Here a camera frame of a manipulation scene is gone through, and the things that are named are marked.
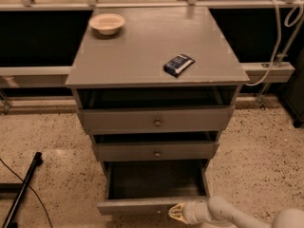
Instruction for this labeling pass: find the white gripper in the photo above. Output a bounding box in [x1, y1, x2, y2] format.
[169, 201, 210, 224]

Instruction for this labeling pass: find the grey bottom drawer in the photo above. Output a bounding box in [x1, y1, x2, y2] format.
[97, 160, 209, 215]

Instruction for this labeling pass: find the grey drawer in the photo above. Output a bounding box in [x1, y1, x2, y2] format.
[97, 160, 209, 215]
[78, 106, 235, 135]
[92, 141, 219, 162]

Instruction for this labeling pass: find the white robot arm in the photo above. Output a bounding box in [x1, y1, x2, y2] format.
[168, 196, 304, 228]

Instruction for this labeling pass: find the grey middle drawer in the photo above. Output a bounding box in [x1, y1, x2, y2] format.
[92, 141, 219, 162]

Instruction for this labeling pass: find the grey top drawer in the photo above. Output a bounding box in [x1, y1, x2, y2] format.
[78, 106, 235, 135]

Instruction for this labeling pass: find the grey wooden drawer cabinet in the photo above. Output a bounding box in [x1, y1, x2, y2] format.
[65, 6, 251, 176]

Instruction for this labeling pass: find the black cart base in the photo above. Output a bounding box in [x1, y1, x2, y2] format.
[281, 48, 304, 128]

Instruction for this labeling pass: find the black metal stand leg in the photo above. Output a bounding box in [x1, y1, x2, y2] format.
[2, 152, 43, 228]

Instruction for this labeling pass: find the cream ceramic bowl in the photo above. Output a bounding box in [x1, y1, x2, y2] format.
[88, 13, 125, 35]

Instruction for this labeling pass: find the white cable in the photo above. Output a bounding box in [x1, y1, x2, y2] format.
[244, 0, 304, 87]

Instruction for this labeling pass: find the thin black floor cable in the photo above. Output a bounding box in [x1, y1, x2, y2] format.
[0, 158, 54, 228]

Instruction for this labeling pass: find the metal railing frame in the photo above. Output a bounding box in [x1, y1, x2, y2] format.
[0, 0, 304, 116]

